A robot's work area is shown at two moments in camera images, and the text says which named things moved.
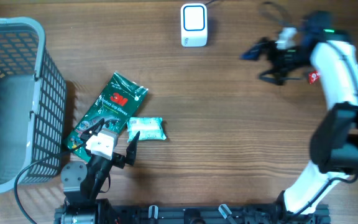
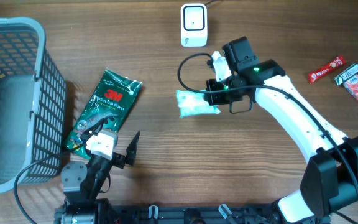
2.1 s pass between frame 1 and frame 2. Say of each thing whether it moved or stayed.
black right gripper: moved
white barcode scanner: stayed
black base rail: stayed
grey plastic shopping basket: stayed
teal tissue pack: moved
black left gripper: stayed
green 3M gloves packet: moved
